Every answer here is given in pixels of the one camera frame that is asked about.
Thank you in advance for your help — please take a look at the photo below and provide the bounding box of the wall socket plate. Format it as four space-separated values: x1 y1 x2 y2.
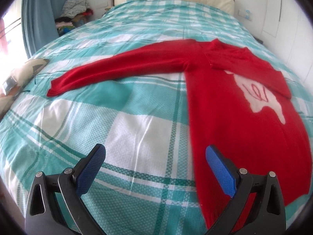
238 9 252 21

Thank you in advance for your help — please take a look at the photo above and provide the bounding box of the blue window curtain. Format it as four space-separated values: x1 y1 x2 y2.
21 0 67 58

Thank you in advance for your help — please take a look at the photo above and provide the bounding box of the pile of clothes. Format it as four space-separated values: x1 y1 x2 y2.
55 0 93 37

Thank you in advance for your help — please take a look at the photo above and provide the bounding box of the red knit sweater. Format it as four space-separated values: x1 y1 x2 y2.
47 39 312 227

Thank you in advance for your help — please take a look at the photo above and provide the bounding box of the patterned cream cushion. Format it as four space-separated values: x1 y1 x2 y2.
1 58 49 119

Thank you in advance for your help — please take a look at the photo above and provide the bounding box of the teal white plaid bedspread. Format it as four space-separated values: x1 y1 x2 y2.
1 0 312 234

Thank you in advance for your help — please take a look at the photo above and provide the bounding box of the white wardrobe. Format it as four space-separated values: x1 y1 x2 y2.
261 0 312 90

